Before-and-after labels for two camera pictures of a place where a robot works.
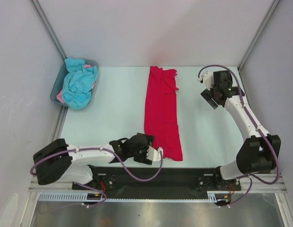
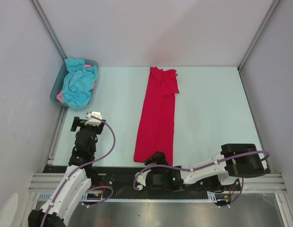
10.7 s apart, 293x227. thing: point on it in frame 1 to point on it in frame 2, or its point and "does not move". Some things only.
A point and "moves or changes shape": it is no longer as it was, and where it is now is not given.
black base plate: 156,179 does not move
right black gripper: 209,99 to 155,158
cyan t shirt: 78,83 does not move
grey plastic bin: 58,83 does not move
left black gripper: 142,158 to 77,122
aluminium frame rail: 274,184 does not move
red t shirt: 161,118 moves or changes shape
